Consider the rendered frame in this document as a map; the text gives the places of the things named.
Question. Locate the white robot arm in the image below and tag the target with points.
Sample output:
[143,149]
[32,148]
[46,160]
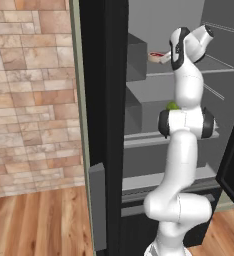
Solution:
[184,160]

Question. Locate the black fridge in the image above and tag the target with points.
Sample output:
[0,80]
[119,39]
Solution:
[145,100]

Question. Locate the red steak on tray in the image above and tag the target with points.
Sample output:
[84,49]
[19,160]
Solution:
[157,56]

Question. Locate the grey-green cabinet side panel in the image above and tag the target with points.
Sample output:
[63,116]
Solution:
[80,116]

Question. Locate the green vegetable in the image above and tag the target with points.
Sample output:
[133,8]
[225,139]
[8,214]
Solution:
[172,106]

